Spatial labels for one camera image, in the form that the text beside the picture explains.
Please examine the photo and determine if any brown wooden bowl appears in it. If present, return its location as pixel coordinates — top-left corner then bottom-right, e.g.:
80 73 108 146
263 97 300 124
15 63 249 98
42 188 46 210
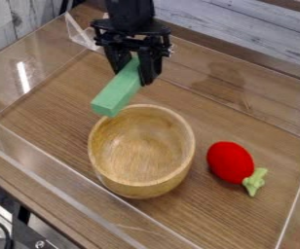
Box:
87 104 195 199

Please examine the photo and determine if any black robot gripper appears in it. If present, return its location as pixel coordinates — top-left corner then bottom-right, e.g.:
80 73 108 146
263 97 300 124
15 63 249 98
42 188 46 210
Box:
91 0 171 87

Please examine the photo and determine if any black table clamp mount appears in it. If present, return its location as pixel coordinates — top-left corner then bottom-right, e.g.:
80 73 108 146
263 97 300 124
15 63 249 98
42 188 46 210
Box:
0 206 59 249

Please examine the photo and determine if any green rectangular block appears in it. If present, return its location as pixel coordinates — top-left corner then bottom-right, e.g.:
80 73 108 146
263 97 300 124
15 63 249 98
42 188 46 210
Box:
90 57 141 117

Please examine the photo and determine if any clear acrylic corner bracket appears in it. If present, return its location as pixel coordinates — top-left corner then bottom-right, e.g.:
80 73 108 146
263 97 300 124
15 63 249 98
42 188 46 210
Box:
64 13 100 51

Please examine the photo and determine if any red plush strawberry toy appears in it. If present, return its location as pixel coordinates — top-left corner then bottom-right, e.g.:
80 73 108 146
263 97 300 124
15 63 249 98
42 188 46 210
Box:
206 141 269 196

